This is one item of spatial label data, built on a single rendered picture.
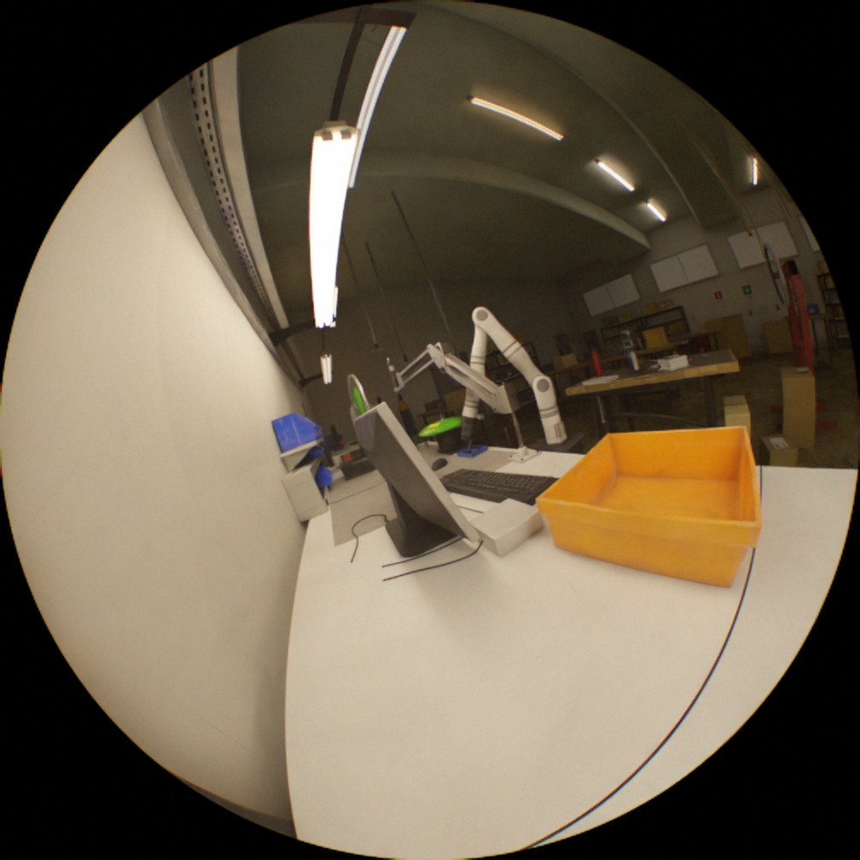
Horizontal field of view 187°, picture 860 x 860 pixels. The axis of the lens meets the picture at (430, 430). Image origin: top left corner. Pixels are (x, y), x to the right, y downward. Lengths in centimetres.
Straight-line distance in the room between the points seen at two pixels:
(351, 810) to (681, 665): 36
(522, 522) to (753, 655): 46
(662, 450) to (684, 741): 54
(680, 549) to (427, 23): 337
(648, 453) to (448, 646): 55
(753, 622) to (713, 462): 36
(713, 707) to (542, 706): 19
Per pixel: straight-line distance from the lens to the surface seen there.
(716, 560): 40
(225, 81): 100
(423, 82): 339
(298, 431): 137
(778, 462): 263
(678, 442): 64
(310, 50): 306
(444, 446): 147
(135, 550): 39
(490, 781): 33
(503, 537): 51
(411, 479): 46
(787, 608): 45
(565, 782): 32
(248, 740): 46
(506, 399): 95
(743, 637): 40
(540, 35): 301
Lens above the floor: 124
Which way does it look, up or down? 7 degrees down
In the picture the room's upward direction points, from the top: 19 degrees counter-clockwise
